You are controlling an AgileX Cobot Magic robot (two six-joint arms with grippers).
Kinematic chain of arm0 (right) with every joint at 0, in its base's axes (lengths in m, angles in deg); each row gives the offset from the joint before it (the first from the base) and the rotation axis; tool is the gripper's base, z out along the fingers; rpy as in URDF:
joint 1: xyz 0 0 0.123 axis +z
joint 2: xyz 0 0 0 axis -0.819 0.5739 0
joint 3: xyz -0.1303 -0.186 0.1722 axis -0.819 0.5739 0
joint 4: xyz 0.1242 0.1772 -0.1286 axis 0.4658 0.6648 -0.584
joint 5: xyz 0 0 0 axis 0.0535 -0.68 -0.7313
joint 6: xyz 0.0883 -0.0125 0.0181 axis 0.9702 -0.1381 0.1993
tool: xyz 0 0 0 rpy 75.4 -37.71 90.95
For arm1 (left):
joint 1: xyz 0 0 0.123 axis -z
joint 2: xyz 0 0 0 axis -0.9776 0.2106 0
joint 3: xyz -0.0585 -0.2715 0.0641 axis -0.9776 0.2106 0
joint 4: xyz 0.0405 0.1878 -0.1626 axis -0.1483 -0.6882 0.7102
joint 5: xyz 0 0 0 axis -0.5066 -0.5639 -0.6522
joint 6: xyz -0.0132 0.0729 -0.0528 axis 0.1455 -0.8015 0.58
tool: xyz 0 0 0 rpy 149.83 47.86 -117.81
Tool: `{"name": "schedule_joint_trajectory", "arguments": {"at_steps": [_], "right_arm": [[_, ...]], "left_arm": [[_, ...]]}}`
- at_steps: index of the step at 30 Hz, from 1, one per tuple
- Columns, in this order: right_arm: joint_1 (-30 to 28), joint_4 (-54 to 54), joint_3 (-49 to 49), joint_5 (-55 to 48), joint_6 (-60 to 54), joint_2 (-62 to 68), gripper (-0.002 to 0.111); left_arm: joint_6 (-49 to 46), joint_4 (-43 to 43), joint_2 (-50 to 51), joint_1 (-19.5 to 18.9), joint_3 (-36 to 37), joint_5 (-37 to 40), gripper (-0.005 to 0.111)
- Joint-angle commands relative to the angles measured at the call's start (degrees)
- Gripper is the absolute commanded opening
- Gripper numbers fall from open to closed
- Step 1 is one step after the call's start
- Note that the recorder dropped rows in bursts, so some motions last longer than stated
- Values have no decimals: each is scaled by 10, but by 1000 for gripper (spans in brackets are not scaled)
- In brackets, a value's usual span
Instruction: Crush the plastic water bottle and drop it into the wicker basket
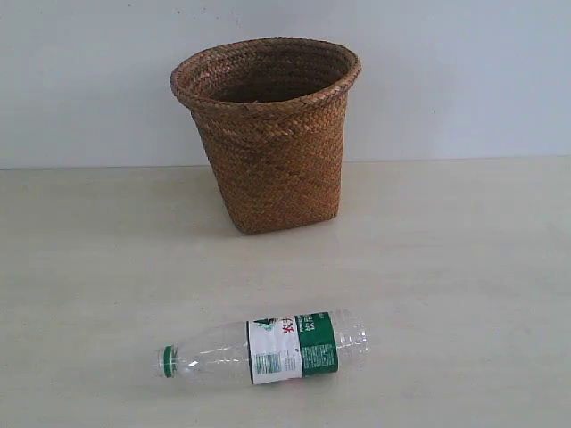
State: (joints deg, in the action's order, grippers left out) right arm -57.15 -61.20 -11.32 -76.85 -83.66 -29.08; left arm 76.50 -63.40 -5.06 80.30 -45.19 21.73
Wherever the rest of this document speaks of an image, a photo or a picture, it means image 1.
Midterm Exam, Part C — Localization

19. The clear plastic bottle green label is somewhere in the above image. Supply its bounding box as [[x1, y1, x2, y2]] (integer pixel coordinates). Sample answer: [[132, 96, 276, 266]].
[[153, 309, 368, 388]]

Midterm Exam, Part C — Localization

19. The brown woven wicker basket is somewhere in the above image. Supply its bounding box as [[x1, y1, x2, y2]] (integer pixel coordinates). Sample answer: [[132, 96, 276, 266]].
[[170, 37, 361, 234]]

